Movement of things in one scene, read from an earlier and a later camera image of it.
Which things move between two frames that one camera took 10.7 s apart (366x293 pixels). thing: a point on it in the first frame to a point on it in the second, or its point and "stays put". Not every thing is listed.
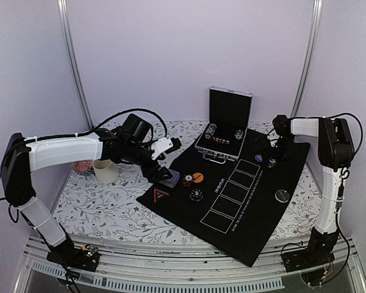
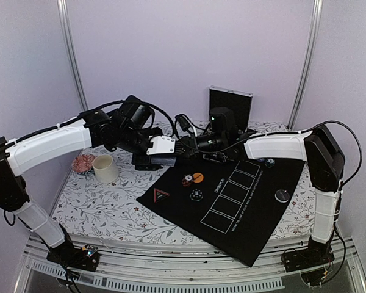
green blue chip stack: x=271 y=162 stays put
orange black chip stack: x=187 y=180 stays put
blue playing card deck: x=171 y=182 to x=164 y=161
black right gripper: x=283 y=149 to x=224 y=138
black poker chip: x=196 y=195 stays put
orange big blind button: x=197 y=177 stays put
